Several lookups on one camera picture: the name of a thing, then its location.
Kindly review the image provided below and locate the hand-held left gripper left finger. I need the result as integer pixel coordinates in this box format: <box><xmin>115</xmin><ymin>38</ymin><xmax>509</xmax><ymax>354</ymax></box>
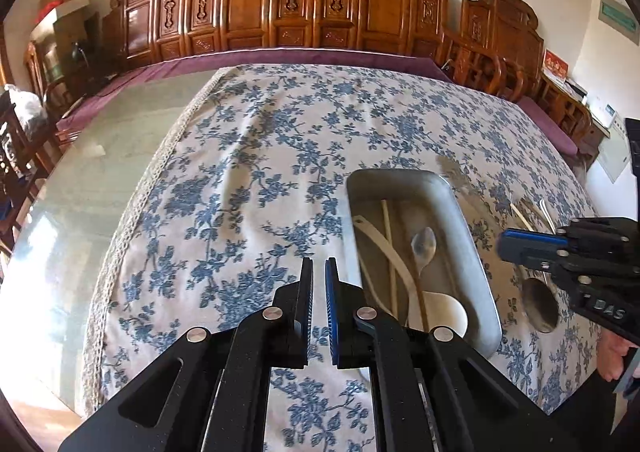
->
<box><xmin>57</xmin><ymin>257</ymin><xmax>315</xmax><ymax>452</ymax></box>

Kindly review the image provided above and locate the wooden side table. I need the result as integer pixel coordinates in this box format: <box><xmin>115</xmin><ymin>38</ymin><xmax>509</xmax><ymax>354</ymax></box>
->
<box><xmin>567</xmin><ymin>80</ymin><xmax>612</xmax><ymax>169</ymax></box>

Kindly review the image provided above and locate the white plastic bag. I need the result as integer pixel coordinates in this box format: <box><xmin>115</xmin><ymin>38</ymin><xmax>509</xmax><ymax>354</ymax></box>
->
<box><xmin>2</xmin><ymin>84</ymin><xmax>47</xmax><ymax>142</ymax></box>

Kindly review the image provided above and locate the carved wooden chair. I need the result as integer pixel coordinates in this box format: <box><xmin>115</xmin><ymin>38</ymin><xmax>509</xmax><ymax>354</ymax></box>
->
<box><xmin>0</xmin><ymin>92</ymin><xmax>57</xmax><ymax>245</ymax></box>

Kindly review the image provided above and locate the white box with red items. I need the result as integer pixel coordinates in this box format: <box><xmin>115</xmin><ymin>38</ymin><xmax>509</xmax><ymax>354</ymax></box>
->
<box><xmin>31</xmin><ymin>0</ymin><xmax>89</xmax><ymax>27</ymax></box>

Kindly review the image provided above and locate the red gift box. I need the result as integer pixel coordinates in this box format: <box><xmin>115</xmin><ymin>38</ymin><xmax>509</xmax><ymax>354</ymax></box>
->
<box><xmin>542</xmin><ymin>50</ymin><xmax>570</xmax><ymax>81</ymax></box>

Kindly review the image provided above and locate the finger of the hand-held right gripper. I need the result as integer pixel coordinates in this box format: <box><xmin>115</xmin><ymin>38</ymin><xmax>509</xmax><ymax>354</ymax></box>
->
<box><xmin>499</xmin><ymin>243</ymin><xmax>570</xmax><ymax>275</ymax></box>
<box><xmin>502</xmin><ymin>228</ymin><xmax>571</xmax><ymax>250</ymax></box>

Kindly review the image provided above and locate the white electrical panel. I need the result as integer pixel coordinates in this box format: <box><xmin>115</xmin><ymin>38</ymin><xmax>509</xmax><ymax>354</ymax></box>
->
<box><xmin>597</xmin><ymin>132</ymin><xmax>632</xmax><ymax>184</ymax></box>

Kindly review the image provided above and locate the wooden spoon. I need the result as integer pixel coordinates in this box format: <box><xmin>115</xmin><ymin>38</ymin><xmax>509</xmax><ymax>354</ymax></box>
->
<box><xmin>520</xmin><ymin>277</ymin><xmax>560</xmax><ymax>335</ymax></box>

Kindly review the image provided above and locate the small metal spoon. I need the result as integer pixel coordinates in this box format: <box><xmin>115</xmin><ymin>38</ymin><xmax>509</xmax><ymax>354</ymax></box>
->
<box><xmin>410</xmin><ymin>226</ymin><xmax>438</xmax><ymax>330</ymax></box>

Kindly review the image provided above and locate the rectangular metal tin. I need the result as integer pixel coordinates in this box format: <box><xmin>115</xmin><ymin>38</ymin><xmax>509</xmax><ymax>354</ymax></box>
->
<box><xmin>345</xmin><ymin>168</ymin><xmax>503</xmax><ymax>358</ymax></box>

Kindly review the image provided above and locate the wooden chopstick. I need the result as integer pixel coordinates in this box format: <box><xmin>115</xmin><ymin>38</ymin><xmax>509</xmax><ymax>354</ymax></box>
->
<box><xmin>510</xmin><ymin>202</ymin><xmax>533</xmax><ymax>234</ymax></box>
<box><xmin>381</xmin><ymin>199</ymin><xmax>399</xmax><ymax>323</ymax></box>

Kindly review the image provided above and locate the cream plastic spoon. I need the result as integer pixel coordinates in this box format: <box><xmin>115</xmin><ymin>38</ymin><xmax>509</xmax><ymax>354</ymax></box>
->
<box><xmin>351</xmin><ymin>215</ymin><xmax>426</xmax><ymax>328</ymax></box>

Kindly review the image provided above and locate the purple armchair cushion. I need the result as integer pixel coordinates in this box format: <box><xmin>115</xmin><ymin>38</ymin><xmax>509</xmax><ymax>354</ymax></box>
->
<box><xmin>517</xmin><ymin>97</ymin><xmax>581</xmax><ymax>156</ymax></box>

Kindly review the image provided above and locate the black desk lamp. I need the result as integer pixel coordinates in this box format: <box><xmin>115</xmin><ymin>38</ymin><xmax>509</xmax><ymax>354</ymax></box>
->
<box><xmin>69</xmin><ymin>41</ymin><xmax>97</xmax><ymax>84</ymax></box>

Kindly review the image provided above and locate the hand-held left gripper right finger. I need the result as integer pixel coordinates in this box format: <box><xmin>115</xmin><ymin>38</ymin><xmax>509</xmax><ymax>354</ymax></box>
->
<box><xmin>325</xmin><ymin>258</ymin><xmax>583</xmax><ymax>452</ymax></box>

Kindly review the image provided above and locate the carved wooden armchair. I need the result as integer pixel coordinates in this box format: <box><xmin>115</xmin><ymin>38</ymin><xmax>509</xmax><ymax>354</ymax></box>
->
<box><xmin>442</xmin><ymin>0</ymin><xmax>594</xmax><ymax>154</ymax></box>

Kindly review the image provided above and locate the person's right hand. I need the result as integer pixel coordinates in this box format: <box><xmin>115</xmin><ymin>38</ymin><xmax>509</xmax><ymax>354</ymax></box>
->
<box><xmin>597</xmin><ymin>331</ymin><xmax>633</xmax><ymax>381</ymax></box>

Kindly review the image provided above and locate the white plastic spoon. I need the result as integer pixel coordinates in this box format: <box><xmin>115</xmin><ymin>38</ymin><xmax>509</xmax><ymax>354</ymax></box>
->
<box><xmin>407</xmin><ymin>291</ymin><xmax>469</xmax><ymax>339</ymax></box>

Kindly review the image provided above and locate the metal fork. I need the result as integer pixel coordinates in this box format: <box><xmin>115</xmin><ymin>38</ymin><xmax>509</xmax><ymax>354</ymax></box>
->
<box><xmin>537</xmin><ymin>199</ymin><xmax>557</xmax><ymax>234</ymax></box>

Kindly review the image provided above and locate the blue floral tablecloth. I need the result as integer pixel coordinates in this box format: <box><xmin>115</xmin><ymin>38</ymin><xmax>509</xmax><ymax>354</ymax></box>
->
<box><xmin>80</xmin><ymin>63</ymin><xmax>603</xmax><ymax>452</ymax></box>

